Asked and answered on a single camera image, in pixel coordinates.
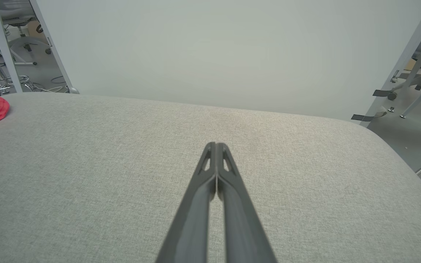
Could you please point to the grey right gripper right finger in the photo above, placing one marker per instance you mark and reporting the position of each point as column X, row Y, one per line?
column 245, row 230

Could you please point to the white partition board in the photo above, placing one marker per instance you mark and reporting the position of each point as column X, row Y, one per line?
column 214, row 51

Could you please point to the white table leg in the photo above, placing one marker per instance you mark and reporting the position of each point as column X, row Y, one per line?
column 3, row 40

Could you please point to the black tape strip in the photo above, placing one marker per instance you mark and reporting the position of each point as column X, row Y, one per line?
column 382, row 92
column 364, row 117

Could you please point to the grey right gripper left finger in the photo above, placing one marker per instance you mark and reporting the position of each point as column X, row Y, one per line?
column 190, row 226

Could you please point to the grey office chair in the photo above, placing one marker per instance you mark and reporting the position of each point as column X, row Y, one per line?
column 24, row 40
column 420, row 78

